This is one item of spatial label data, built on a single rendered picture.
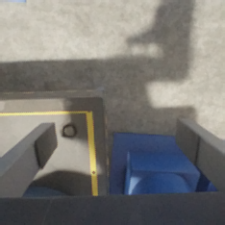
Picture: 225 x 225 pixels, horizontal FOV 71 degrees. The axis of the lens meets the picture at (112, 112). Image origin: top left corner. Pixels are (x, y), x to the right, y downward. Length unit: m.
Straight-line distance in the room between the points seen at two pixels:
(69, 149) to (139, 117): 0.42
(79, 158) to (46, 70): 0.44
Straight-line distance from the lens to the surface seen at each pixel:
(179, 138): 0.17
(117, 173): 0.83
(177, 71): 0.72
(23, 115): 0.38
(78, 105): 0.32
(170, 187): 0.62
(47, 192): 0.44
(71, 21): 0.70
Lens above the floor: 0.66
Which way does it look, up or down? 73 degrees down
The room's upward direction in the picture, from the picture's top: 178 degrees clockwise
